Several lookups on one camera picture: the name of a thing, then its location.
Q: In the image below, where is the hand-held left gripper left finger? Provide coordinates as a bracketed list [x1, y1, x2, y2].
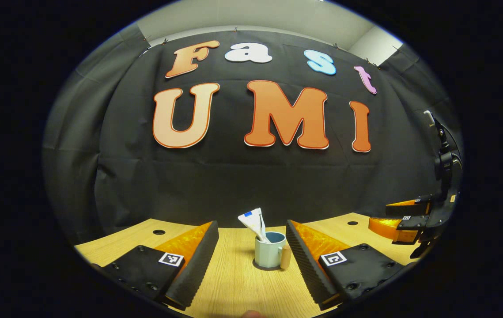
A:
[92, 221, 219, 311]

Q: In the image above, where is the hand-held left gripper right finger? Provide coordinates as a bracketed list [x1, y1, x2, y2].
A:
[286, 220, 406, 311]

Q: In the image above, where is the grey-blue cup with wooden handle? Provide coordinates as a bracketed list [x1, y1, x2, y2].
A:
[254, 231, 291, 270]

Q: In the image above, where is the white toothpaste tube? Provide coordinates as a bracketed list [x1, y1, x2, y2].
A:
[238, 208, 266, 242]

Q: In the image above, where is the wooden desktop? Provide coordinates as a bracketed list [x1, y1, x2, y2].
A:
[75, 212, 420, 318]

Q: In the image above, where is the black backdrop cloth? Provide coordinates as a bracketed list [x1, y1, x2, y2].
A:
[43, 24, 464, 246]

